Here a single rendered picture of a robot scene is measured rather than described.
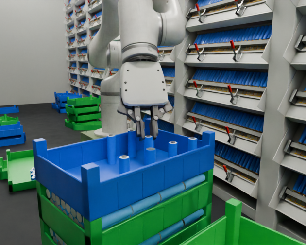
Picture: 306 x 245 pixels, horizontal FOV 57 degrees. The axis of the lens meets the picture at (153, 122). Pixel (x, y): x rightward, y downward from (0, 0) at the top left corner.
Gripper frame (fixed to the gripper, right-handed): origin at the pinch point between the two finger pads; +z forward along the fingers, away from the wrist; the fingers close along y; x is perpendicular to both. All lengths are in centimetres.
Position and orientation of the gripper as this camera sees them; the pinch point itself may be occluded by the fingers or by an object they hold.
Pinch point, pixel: (146, 130)
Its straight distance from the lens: 60.8
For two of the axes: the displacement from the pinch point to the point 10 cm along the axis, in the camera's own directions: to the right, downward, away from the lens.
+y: -9.7, 0.4, -2.3
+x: 2.1, -2.4, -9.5
